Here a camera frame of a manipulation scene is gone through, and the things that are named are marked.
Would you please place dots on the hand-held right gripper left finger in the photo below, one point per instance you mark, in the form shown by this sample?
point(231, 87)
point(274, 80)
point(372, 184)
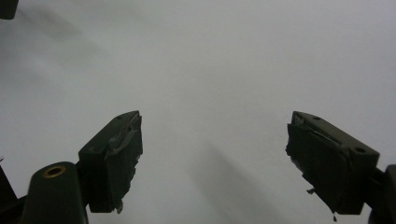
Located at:
point(106, 161)

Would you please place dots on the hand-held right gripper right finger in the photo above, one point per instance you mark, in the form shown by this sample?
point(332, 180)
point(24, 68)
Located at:
point(333, 168)

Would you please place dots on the dark object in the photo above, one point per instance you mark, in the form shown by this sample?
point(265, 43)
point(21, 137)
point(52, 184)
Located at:
point(7, 8)

